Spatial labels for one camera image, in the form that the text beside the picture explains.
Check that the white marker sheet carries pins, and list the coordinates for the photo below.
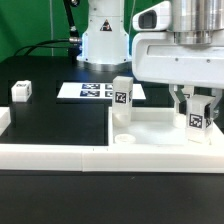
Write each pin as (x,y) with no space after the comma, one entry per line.
(75,90)

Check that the white U-shaped fence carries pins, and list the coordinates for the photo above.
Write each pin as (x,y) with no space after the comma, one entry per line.
(198,158)

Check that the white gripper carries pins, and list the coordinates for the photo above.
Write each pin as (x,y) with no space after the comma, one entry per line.
(181,42)

